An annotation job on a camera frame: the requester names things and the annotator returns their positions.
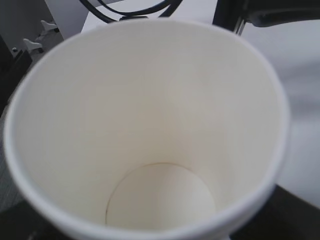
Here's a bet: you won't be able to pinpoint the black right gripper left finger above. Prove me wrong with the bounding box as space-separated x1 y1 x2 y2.
0 204 70 240

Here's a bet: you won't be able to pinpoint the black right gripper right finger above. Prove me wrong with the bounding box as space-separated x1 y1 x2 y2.
230 186 320 240

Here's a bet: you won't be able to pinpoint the white paper cup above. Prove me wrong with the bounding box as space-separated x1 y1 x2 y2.
3 18 291 240

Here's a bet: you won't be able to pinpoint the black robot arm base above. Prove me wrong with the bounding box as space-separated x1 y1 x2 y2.
212 0 320 35

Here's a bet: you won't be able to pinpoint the grey metal frame bracket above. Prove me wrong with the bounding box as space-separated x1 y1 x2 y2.
0 17 60 75

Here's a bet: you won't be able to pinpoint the black cables on table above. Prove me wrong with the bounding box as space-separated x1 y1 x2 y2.
79 0 185 24

